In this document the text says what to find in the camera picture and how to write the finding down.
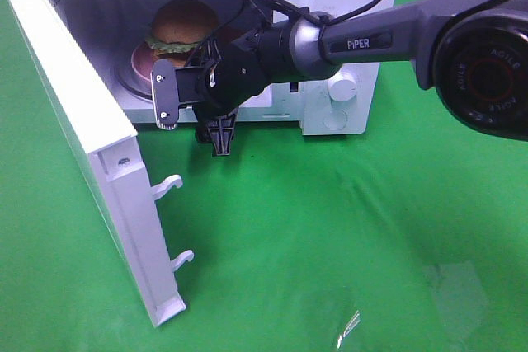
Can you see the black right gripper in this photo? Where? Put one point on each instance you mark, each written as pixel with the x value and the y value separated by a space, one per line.
pixel 215 87

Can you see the burger with lettuce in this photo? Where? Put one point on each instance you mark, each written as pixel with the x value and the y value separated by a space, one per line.
pixel 178 28

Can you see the white microwave door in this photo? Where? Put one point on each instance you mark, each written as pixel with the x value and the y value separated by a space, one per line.
pixel 105 145

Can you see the round white door button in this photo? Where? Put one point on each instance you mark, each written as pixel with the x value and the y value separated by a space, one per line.
pixel 335 120

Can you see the white microwave knob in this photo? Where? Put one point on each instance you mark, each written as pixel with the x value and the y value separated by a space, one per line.
pixel 342 87

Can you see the pink round plate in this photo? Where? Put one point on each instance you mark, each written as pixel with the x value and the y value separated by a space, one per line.
pixel 142 60

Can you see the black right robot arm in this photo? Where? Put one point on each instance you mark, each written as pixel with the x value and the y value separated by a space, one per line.
pixel 473 52

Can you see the glass microwave turntable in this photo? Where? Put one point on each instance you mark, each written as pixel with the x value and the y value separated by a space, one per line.
pixel 128 84

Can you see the clear tape patch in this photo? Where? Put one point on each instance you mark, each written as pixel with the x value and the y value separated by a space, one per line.
pixel 458 295
pixel 329 320

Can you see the clear tape patch right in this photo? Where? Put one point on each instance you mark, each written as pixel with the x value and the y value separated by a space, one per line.
pixel 458 295

